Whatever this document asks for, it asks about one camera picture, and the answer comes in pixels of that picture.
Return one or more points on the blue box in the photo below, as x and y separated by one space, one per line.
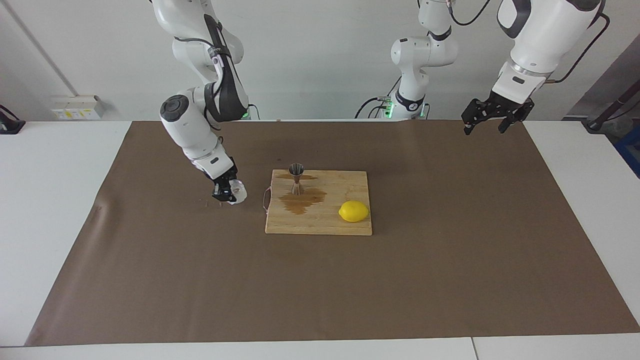
631 150

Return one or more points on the white wall socket box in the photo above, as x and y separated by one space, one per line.
75 107

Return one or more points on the yellow lemon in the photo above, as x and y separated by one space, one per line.
354 211

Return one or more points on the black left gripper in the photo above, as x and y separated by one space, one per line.
510 105

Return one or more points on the dark metal pole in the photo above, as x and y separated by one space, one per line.
607 112

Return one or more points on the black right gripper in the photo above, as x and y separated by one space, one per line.
221 172

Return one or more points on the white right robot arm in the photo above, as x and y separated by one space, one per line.
192 125

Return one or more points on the brown paper table mat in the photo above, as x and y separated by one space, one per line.
320 285

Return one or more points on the metal double jigger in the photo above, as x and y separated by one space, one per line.
296 172

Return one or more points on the wooden cutting board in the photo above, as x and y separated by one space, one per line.
320 222

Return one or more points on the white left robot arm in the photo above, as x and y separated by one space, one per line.
545 35

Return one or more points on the black clamp base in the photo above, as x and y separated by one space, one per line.
10 125

